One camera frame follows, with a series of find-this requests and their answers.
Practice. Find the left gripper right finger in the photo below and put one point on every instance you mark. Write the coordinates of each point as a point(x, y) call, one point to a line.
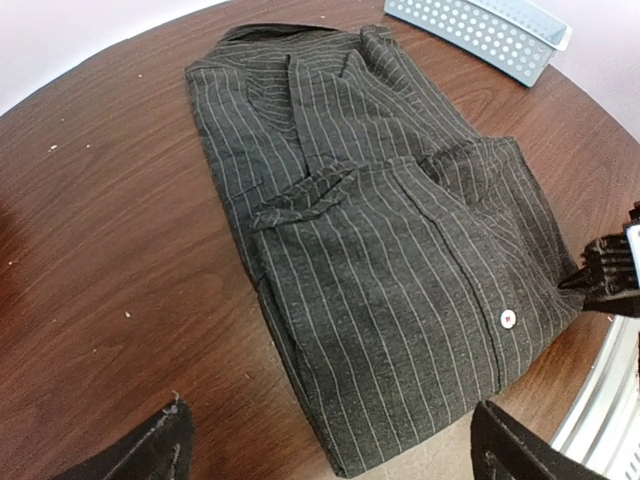
point(503, 448)

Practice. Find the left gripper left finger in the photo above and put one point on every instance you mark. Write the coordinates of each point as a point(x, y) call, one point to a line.
point(161, 447)

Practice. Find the black pinstriped long sleeve shirt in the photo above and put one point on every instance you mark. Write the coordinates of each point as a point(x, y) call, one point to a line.
point(407, 266)

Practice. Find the light blue perforated plastic basket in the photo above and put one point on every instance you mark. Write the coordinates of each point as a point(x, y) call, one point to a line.
point(518, 38)

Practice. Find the aluminium front rail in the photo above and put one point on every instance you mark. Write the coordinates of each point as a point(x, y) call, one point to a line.
point(601, 429)

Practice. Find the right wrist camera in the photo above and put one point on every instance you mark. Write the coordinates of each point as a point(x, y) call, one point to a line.
point(609, 277)

